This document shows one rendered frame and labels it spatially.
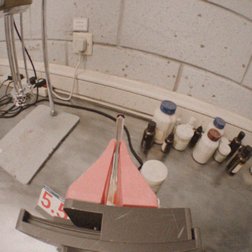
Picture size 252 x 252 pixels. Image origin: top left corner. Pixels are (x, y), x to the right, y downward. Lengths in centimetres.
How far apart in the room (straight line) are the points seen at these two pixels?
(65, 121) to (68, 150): 12
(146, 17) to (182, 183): 50
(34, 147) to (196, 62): 57
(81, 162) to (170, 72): 40
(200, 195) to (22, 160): 51
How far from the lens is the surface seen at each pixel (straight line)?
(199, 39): 54
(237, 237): 51
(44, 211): 41
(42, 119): 60
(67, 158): 47
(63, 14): 69
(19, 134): 57
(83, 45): 61
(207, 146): 48
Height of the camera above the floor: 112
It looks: 41 degrees down
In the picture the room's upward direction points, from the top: 8 degrees clockwise
